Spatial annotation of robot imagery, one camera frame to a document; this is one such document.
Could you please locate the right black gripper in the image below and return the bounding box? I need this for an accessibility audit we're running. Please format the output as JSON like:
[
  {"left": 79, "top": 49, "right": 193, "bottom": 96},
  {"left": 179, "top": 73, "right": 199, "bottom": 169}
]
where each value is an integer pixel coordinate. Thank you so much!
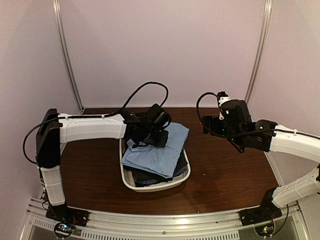
[{"left": 202, "top": 114, "right": 243, "bottom": 146}]

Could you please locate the light blue long sleeve shirt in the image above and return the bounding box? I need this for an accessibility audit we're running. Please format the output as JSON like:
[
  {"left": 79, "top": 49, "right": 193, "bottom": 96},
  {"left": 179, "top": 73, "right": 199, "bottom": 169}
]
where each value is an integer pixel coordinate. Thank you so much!
[{"left": 121, "top": 122, "right": 189, "bottom": 179}]

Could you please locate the white plastic basket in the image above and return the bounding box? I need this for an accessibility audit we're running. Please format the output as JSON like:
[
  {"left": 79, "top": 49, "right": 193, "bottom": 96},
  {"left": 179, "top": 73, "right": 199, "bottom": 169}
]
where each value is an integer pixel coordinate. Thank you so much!
[{"left": 119, "top": 139, "right": 191, "bottom": 193}]

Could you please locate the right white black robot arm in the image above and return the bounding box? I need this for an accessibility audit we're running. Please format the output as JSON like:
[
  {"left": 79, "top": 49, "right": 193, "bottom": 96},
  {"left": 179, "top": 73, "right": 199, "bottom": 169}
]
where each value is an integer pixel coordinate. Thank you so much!
[{"left": 198, "top": 97, "right": 320, "bottom": 221}]

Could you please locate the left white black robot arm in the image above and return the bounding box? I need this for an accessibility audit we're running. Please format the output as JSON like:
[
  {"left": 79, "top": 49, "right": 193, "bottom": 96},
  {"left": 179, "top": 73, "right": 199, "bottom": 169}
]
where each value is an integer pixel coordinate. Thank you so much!
[{"left": 36, "top": 104, "right": 172, "bottom": 222}]

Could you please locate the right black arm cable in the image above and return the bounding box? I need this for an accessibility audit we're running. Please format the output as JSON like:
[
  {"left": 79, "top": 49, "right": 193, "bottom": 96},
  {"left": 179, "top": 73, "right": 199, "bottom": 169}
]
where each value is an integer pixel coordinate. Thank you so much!
[{"left": 196, "top": 91, "right": 223, "bottom": 126}]

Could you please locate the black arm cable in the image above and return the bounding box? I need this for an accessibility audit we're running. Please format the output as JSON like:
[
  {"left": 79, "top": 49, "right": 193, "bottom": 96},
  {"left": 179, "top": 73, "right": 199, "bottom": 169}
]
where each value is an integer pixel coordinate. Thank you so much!
[
  {"left": 22, "top": 81, "right": 169, "bottom": 166},
  {"left": 196, "top": 91, "right": 223, "bottom": 126}
]

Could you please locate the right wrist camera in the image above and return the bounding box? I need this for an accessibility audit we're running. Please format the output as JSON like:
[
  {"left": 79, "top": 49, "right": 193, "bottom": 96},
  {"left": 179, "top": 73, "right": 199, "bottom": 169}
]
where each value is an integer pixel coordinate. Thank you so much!
[{"left": 217, "top": 91, "right": 231, "bottom": 120}]

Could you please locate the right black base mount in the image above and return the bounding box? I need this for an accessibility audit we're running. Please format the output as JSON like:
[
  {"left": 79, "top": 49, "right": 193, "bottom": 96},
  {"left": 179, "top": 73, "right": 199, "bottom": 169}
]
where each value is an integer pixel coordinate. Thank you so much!
[{"left": 239, "top": 206, "right": 282, "bottom": 226}]

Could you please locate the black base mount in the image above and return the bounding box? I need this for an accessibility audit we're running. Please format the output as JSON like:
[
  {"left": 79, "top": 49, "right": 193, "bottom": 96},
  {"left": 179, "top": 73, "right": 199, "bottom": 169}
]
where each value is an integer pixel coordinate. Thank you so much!
[
  {"left": 45, "top": 204, "right": 89, "bottom": 227},
  {"left": 239, "top": 206, "right": 282, "bottom": 226}
]

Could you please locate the right aluminium frame post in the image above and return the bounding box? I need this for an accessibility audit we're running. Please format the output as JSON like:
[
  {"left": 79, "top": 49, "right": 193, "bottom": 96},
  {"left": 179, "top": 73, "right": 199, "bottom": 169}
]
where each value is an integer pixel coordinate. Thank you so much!
[{"left": 245, "top": 0, "right": 273, "bottom": 104}]

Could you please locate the aluminium frame post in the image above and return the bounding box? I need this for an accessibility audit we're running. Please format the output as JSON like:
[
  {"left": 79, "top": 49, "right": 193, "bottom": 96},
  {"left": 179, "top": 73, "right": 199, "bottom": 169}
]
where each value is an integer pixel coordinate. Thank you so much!
[
  {"left": 245, "top": 0, "right": 273, "bottom": 104},
  {"left": 52, "top": 0, "right": 85, "bottom": 113}
]

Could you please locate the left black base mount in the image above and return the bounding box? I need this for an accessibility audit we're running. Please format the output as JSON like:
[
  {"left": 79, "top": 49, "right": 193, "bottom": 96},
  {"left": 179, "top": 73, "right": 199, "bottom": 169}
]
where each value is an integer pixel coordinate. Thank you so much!
[{"left": 45, "top": 204, "right": 89, "bottom": 227}]

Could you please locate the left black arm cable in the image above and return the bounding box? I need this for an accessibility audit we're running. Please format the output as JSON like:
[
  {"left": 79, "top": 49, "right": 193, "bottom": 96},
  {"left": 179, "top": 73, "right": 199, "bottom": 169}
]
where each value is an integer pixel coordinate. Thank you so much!
[{"left": 22, "top": 81, "right": 169, "bottom": 166}]

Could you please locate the front aluminium rail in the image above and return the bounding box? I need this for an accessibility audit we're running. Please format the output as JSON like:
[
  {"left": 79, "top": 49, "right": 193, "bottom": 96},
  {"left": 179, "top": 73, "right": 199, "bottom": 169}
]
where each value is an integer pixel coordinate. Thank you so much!
[{"left": 18, "top": 197, "right": 311, "bottom": 240}]

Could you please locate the left aluminium frame post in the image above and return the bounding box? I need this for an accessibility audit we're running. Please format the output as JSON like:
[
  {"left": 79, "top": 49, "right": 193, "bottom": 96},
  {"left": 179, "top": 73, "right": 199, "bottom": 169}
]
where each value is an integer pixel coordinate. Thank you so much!
[{"left": 52, "top": 0, "right": 85, "bottom": 113}]

